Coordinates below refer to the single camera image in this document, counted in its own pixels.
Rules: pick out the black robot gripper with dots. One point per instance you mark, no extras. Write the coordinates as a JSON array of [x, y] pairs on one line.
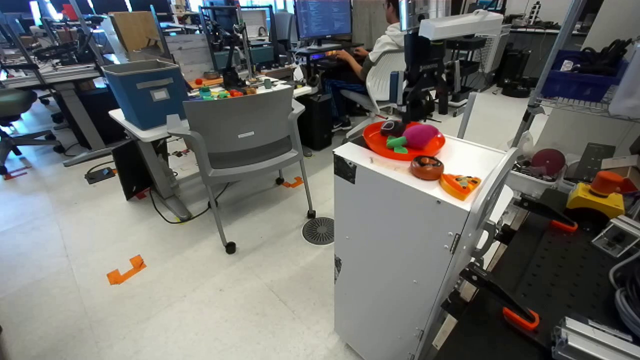
[[420, 65]]

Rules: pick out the purple plush toy green leaves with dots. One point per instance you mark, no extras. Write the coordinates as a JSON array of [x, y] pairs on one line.
[[415, 137]]

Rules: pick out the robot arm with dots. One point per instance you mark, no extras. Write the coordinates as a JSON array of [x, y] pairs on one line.
[[435, 29]]

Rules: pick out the dark grey plush toy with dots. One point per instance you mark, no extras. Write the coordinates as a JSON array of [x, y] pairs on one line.
[[393, 129]]

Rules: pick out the brown toy donut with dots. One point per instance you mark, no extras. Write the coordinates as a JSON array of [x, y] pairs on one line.
[[427, 168]]

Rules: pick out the orange toy pizza slice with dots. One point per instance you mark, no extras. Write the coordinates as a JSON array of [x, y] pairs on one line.
[[458, 186]]

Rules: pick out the white toy kitchen cabinet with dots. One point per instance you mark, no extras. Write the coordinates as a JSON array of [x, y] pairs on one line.
[[401, 242]]

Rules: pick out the person in white hoodie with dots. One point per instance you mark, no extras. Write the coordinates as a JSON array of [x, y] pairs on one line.
[[356, 62]]

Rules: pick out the orange round plate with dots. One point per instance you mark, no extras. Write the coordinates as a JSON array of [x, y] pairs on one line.
[[376, 143]]

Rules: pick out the computer monitor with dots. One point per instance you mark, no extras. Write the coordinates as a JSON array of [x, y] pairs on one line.
[[322, 19]]

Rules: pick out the grey plastic chair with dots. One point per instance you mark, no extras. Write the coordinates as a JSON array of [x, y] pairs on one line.
[[238, 139]]

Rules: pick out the left orange black clamp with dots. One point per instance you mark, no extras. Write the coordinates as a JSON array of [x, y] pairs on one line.
[[554, 216]]

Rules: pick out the orange black clamp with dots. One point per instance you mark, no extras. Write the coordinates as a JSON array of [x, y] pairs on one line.
[[514, 312], [554, 216]]

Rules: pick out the yellow emergency stop button box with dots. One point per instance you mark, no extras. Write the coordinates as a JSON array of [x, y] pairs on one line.
[[605, 194]]

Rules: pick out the black perforated breadboard table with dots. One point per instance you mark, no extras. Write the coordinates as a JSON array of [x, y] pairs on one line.
[[553, 272]]

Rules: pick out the right orange black clamp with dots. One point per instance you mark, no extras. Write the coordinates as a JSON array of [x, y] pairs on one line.
[[514, 312]]

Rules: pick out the blue storage bin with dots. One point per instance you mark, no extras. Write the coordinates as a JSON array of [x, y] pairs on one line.
[[148, 91]]

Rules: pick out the aluminium extrusion rail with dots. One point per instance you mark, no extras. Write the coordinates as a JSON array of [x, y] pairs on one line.
[[575, 338]]

